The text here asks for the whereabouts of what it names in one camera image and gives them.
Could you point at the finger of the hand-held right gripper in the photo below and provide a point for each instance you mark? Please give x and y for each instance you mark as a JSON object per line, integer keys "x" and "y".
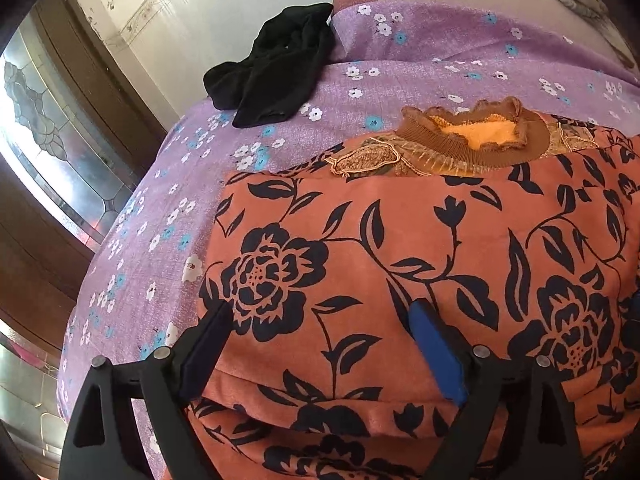
{"x": 636, "y": 312}

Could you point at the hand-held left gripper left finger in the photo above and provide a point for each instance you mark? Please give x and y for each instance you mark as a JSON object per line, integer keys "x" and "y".
{"x": 202, "y": 355}

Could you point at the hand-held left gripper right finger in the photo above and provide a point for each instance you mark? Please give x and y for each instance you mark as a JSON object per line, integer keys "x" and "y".
{"x": 440, "y": 355}

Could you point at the orange black floral garment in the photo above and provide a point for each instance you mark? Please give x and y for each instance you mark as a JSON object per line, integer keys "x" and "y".
{"x": 375, "y": 240}

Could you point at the wooden stained glass door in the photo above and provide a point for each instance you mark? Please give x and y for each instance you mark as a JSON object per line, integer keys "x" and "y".
{"x": 75, "y": 125}

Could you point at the purple floral bedsheet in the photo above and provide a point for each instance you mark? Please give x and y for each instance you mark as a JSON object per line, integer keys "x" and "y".
{"x": 425, "y": 40}

